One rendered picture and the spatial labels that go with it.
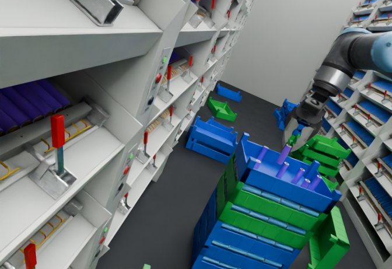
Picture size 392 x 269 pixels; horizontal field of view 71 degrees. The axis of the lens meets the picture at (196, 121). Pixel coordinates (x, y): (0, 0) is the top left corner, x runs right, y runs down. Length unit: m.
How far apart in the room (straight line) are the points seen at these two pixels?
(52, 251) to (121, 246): 0.53
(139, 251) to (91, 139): 0.68
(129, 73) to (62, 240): 0.31
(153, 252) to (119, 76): 0.75
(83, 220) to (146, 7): 0.41
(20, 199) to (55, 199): 0.04
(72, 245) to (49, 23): 0.43
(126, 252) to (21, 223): 0.74
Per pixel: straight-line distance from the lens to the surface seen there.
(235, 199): 0.88
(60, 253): 0.56
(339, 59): 0.86
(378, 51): 0.77
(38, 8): 0.23
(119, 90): 0.46
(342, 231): 1.42
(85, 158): 0.42
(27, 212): 0.34
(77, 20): 0.25
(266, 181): 0.86
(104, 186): 0.55
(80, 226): 0.60
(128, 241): 1.08
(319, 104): 0.78
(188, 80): 0.97
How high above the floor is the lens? 0.80
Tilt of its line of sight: 21 degrees down
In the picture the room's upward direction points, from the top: 23 degrees clockwise
